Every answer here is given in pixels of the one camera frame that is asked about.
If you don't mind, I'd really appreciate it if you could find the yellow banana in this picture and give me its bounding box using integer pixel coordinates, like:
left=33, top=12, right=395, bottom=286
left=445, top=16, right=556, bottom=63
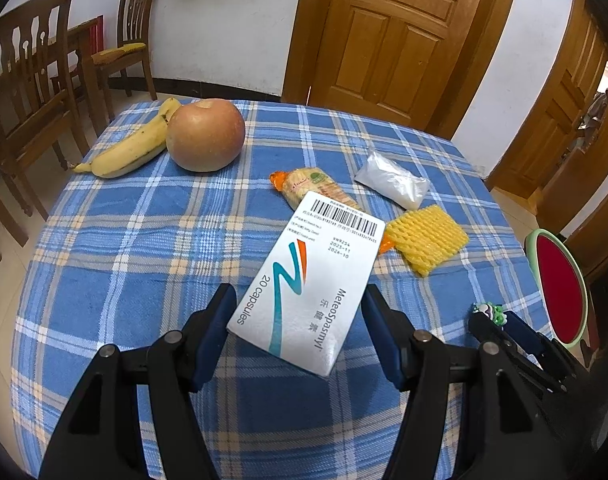
left=73, top=96, right=182, bottom=179

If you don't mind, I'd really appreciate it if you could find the red round stool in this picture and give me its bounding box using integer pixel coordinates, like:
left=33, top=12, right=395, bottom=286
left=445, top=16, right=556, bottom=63
left=524, top=228, right=590, bottom=348

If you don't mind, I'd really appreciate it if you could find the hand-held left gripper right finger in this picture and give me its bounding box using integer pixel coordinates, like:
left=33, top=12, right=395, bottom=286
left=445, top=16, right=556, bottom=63
left=361, top=284, right=560, bottom=480

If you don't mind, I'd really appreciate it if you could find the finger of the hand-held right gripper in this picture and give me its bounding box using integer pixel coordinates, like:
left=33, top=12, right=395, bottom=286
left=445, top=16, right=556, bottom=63
left=468, top=313, right=516, bottom=354
left=505, top=311, right=583, bottom=392

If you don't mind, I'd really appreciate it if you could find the blue plaid tablecloth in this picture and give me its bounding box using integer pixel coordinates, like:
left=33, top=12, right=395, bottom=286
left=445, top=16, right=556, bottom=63
left=11, top=99, right=552, bottom=480

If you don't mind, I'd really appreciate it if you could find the clear snack packet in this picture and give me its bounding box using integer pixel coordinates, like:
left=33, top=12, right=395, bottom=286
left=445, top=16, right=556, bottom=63
left=270, top=167, right=365, bottom=213

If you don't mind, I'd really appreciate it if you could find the green toy figure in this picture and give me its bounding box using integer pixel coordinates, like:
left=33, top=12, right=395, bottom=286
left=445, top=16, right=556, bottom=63
left=472, top=301, right=508, bottom=324

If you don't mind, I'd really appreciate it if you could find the white medicine box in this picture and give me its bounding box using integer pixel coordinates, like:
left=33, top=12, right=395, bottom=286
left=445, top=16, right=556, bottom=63
left=226, top=191, right=386, bottom=378

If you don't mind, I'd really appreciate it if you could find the closed wooden panel door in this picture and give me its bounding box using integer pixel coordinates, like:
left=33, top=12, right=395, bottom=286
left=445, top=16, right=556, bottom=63
left=311, top=0, right=487, bottom=113

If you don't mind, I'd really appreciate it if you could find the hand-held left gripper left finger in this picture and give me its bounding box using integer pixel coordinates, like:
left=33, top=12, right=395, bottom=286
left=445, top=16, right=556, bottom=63
left=38, top=282, right=238, bottom=480

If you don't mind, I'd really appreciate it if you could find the tall dark wooden chair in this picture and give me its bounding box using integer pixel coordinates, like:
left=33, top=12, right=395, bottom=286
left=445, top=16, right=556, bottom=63
left=0, top=0, right=92, bottom=211

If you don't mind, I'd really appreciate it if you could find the reddish apple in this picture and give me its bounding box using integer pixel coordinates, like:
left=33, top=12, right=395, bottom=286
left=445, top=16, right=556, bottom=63
left=165, top=99, right=246, bottom=172

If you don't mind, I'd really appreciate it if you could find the yellow foam fruit net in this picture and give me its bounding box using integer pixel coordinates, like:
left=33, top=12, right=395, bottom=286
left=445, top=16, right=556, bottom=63
left=385, top=204, right=470, bottom=277

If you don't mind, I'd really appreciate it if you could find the yellow seat cushion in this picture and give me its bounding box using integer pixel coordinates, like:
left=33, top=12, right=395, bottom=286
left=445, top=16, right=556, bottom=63
left=92, top=42, right=148, bottom=66

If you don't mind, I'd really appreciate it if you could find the low wooden cabinet door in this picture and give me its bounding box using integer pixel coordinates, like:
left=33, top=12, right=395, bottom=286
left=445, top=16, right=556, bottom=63
left=566, top=180, right=608, bottom=283

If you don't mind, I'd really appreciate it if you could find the white filled plastic bag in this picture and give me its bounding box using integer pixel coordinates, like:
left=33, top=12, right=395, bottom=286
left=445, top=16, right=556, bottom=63
left=354, top=151, right=431, bottom=211

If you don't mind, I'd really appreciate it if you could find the wooden chair with cushion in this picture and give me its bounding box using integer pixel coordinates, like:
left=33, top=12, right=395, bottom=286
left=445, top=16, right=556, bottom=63
left=91, top=0, right=161, bottom=100

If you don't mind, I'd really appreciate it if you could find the open wooden panel door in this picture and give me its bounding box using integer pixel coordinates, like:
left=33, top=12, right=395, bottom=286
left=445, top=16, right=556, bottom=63
left=489, top=0, right=605, bottom=196

